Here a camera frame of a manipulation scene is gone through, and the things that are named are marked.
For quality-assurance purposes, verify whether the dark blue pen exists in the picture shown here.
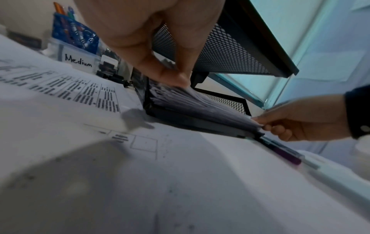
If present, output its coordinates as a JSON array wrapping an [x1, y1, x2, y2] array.
[[257, 135, 303, 165]]

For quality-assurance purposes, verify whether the black mesh paper tray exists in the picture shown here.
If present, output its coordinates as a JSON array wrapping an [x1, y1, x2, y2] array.
[[131, 0, 300, 140]]

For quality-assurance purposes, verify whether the black marker pen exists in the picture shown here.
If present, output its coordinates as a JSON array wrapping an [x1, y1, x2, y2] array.
[[270, 138, 321, 170]]

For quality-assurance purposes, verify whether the white paper note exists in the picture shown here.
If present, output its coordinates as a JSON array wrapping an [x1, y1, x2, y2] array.
[[300, 50, 365, 83]]

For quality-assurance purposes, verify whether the frosted glass partition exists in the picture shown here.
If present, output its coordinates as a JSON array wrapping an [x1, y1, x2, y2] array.
[[265, 0, 370, 165]]

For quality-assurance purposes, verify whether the white tape dispenser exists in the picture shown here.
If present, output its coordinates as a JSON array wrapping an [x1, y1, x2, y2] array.
[[98, 49, 122, 78]]

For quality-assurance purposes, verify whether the printed paper bundle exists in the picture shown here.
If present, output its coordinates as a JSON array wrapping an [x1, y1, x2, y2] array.
[[149, 79, 264, 133]]

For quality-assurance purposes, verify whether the red pen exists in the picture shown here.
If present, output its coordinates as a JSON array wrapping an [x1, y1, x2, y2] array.
[[53, 2, 67, 16]]

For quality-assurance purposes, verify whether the clear plastic lidded box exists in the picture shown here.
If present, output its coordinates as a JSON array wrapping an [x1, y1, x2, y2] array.
[[47, 37, 102, 74]]

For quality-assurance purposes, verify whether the person's right hand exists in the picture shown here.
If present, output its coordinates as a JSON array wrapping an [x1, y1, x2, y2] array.
[[251, 94, 351, 142]]

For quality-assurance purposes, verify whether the pile of papers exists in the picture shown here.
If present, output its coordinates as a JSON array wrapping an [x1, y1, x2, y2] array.
[[0, 34, 319, 234]]

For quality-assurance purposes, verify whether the person's left hand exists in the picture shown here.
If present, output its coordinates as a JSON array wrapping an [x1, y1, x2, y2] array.
[[72, 0, 226, 88]]

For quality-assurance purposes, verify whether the black right wristband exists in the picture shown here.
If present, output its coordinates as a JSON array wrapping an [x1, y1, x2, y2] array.
[[345, 85, 370, 140]]

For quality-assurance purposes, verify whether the blue pen holder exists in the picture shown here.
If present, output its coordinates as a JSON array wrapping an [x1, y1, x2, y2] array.
[[51, 12, 101, 56]]

